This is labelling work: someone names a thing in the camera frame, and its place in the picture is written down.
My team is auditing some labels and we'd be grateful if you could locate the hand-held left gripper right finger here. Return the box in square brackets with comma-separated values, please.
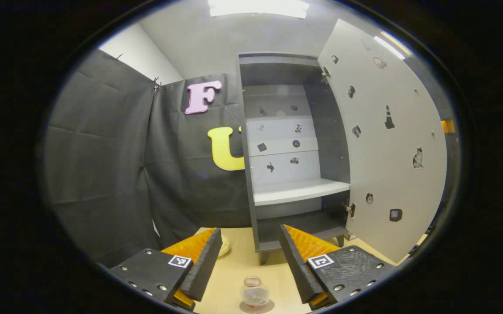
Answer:
[279, 225, 398, 311]

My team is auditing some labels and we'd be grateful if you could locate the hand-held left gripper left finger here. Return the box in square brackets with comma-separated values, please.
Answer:
[105, 228, 223, 311]

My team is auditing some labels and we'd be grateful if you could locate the small glass bottle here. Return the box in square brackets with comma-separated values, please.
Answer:
[241, 276, 270, 309]

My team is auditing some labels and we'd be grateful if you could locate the grey cabinet door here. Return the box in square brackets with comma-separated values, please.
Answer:
[317, 18, 448, 264]

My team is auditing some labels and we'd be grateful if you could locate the dark grey cabinet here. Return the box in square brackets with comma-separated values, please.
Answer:
[236, 52, 352, 265]

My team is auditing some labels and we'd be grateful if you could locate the white cabinet shelf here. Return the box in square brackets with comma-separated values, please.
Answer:
[253, 178, 351, 206]

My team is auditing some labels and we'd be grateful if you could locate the small ceiling light panel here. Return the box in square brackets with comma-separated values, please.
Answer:
[373, 31, 411, 59]

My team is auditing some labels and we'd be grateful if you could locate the black backdrop cloth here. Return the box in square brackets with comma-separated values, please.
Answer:
[44, 49, 461, 266]

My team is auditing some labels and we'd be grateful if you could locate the large ceiling light panel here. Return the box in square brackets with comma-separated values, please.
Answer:
[208, 0, 310, 19]

